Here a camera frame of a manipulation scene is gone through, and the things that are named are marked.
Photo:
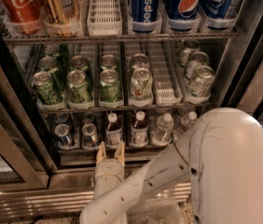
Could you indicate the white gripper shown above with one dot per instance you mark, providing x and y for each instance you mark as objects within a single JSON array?
[{"x": 109, "y": 167}]

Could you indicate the brown drink bottle white cap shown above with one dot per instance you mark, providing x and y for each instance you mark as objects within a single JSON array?
[{"x": 113, "y": 130}]

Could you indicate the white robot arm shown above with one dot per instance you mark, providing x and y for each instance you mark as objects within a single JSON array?
[{"x": 221, "y": 156}]

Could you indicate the clear water bottle left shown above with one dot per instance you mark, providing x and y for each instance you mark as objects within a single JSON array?
[{"x": 164, "y": 126}]

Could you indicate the clear water bottle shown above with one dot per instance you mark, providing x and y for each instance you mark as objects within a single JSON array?
[
  {"x": 164, "y": 126},
  {"x": 187, "y": 121}
]

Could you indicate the clear water bottle right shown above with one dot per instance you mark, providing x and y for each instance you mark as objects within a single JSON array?
[{"x": 187, "y": 121}]

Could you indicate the steel fridge cabinet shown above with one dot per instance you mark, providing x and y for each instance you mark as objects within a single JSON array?
[{"x": 41, "y": 177}]

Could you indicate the silver blue can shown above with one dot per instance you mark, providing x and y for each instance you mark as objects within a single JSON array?
[
  {"x": 62, "y": 118},
  {"x": 90, "y": 136},
  {"x": 88, "y": 118},
  {"x": 63, "y": 132}
]

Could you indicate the silver blue can front left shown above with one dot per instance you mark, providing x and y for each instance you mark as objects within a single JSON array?
[{"x": 63, "y": 132}]

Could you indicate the silver blue can back left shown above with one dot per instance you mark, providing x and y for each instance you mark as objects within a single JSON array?
[{"x": 62, "y": 118}]

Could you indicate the white green can front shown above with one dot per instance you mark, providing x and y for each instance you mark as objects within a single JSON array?
[{"x": 141, "y": 84}]

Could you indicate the white green can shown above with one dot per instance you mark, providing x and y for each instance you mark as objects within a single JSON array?
[
  {"x": 139, "y": 60},
  {"x": 141, "y": 84}
]

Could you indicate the empty white middle tray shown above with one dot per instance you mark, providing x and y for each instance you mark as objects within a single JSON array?
[{"x": 166, "y": 87}]

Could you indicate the empty white tray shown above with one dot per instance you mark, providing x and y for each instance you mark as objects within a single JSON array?
[
  {"x": 104, "y": 18},
  {"x": 166, "y": 87}
]

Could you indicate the white green can back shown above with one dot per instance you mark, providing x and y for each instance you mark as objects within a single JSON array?
[{"x": 139, "y": 60}]

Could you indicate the green can front left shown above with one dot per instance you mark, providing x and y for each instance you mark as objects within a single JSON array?
[{"x": 46, "y": 88}]

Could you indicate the green can middle left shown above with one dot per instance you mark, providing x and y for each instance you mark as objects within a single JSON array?
[{"x": 51, "y": 65}]

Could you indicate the pale can right front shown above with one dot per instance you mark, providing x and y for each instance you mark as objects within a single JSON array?
[{"x": 201, "y": 81}]

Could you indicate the pale can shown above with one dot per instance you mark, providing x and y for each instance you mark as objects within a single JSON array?
[
  {"x": 201, "y": 81},
  {"x": 184, "y": 48},
  {"x": 196, "y": 59}
]

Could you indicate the green can back left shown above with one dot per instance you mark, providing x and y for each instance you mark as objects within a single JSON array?
[{"x": 60, "y": 52}]

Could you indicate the pale can right back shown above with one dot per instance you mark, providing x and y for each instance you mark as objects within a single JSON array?
[{"x": 184, "y": 48}]

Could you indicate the pale can right middle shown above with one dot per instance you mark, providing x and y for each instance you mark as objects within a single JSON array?
[{"x": 196, "y": 59}]

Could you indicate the empty white top tray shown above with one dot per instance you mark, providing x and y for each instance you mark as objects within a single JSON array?
[{"x": 104, "y": 18}]

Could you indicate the gold soda can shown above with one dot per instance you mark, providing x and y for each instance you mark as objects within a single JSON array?
[{"x": 62, "y": 17}]

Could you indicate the blue Pepsi can left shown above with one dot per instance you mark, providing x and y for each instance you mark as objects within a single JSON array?
[{"x": 143, "y": 15}]

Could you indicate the blue pepsi can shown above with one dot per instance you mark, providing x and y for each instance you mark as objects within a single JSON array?
[
  {"x": 221, "y": 14},
  {"x": 181, "y": 13},
  {"x": 143, "y": 15}
]

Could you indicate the blue Pepsi can middle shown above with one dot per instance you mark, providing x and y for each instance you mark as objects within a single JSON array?
[{"x": 181, "y": 13}]

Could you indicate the red Coca-Cola can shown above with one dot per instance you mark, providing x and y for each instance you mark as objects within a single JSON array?
[{"x": 25, "y": 13}]

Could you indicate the blue Pepsi can right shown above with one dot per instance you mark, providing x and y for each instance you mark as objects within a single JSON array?
[{"x": 221, "y": 14}]

